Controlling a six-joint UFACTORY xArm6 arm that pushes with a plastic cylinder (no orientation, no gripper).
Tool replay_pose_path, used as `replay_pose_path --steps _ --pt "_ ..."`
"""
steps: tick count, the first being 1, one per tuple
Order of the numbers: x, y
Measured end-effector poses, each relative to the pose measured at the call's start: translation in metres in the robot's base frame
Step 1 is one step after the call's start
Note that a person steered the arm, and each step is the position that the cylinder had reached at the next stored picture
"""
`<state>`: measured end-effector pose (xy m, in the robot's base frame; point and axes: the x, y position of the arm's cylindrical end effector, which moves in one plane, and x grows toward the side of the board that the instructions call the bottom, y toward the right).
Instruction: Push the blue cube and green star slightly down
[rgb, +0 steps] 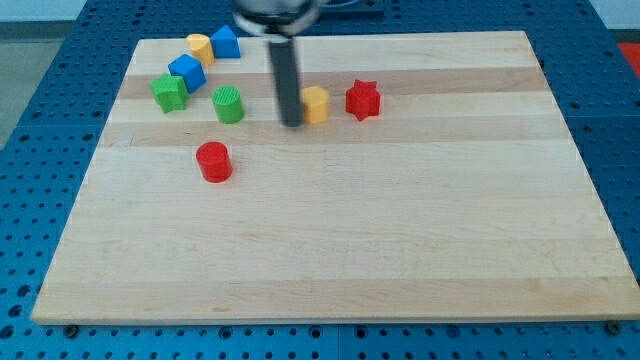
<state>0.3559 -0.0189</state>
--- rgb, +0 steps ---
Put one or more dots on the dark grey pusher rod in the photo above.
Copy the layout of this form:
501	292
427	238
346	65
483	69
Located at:
286	81

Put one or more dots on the silver round robot flange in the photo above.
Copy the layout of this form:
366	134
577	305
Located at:
285	18

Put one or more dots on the red star block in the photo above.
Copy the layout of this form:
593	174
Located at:
363	99

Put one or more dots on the blue cube block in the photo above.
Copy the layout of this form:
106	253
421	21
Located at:
190	69

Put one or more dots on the green star block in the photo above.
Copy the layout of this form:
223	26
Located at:
169	92

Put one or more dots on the yellow hexagon block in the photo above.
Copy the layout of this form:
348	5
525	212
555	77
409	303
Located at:
315	100

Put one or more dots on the blue triangular prism block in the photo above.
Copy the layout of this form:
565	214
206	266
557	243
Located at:
225	43

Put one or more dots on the green cylinder block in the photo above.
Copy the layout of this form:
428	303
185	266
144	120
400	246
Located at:
228	104

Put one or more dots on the yellow heart block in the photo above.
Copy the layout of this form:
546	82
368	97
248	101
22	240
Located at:
201	48

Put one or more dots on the red cylinder block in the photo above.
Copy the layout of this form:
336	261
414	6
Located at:
214	162

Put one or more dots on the light wooden board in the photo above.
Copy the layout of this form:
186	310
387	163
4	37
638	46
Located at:
464	200

